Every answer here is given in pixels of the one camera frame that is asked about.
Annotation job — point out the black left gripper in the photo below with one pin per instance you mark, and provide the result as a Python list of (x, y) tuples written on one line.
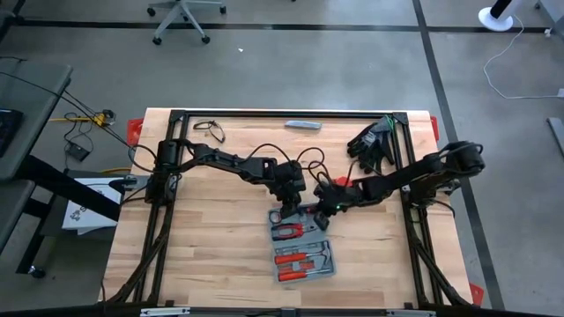
[(288, 180)]

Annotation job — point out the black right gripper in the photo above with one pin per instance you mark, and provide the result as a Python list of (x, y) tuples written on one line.
[(337, 198)]

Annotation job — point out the red hex key set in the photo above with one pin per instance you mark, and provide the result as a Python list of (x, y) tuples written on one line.
[(311, 208)]

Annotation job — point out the grey plastic tool case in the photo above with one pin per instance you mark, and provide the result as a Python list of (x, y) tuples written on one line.
[(308, 246)]

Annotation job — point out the red bit holder set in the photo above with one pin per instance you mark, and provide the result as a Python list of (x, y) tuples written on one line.
[(299, 266)]

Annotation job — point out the grey utility knife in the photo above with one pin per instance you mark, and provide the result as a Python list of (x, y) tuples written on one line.
[(304, 124)]

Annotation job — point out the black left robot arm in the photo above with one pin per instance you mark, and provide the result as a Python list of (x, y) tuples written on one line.
[(220, 158)]

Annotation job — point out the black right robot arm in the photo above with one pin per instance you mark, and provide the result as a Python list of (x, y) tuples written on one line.
[(418, 174)]

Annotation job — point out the black grey work glove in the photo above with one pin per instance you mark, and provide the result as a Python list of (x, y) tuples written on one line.
[(363, 141), (379, 154)]

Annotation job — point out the clear safety glasses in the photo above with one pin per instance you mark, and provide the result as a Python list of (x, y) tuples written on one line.
[(203, 125)]

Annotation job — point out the red corner clamp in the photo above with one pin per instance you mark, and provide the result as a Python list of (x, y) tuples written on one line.
[(434, 127), (134, 130), (476, 294)]

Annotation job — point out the white cardboard box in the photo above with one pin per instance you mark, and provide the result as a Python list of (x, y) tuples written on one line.
[(88, 211)]

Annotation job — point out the black power adapter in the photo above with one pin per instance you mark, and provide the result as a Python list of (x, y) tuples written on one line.
[(78, 152)]

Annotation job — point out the black side table stand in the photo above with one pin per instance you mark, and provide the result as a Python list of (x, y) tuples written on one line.
[(66, 185)]

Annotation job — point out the white office chair base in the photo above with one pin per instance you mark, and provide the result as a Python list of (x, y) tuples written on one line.
[(180, 9)]

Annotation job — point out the grey metal bar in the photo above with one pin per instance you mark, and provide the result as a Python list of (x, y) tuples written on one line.
[(557, 136), (556, 17)]

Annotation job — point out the white fan base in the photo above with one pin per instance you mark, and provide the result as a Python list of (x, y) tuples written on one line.
[(493, 19)]

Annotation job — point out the grey side table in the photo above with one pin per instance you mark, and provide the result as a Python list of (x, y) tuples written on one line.
[(31, 101)]

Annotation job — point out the black keyboard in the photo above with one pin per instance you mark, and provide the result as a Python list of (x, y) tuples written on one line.
[(9, 132)]

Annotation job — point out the silver edge bracket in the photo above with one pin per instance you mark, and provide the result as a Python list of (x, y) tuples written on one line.
[(165, 311), (412, 313)]

